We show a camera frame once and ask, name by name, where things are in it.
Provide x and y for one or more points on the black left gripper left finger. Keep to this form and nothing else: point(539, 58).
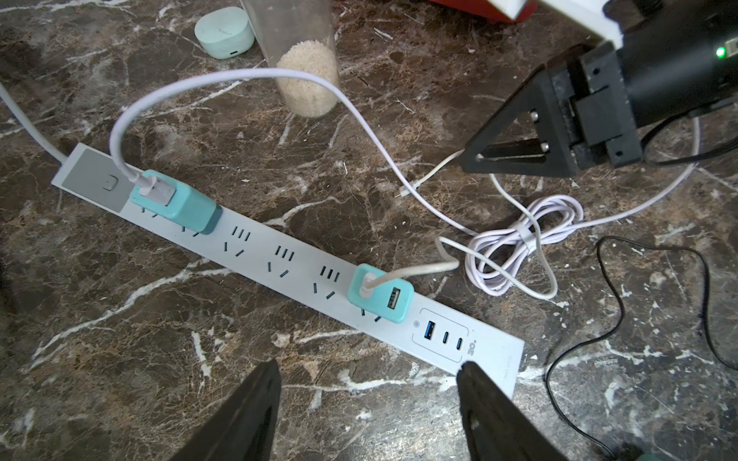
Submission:
point(244, 427)

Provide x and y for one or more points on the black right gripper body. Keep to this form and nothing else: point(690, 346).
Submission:
point(680, 61)

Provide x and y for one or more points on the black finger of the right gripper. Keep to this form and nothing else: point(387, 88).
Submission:
point(527, 135)

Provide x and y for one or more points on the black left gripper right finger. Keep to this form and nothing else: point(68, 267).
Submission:
point(495, 428)

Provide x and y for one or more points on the teal charger with white cable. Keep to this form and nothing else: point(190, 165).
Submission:
point(491, 260)

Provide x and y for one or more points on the white power strip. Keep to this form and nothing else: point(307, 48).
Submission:
point(432, 332)

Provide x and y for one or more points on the mint green earbud case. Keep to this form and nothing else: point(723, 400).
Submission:
point(225, 33)

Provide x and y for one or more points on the red polka dot toaster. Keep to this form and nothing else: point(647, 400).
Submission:
point(482, 8)

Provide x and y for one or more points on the clear jar with rice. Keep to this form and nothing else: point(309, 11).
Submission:
point(298, 35)

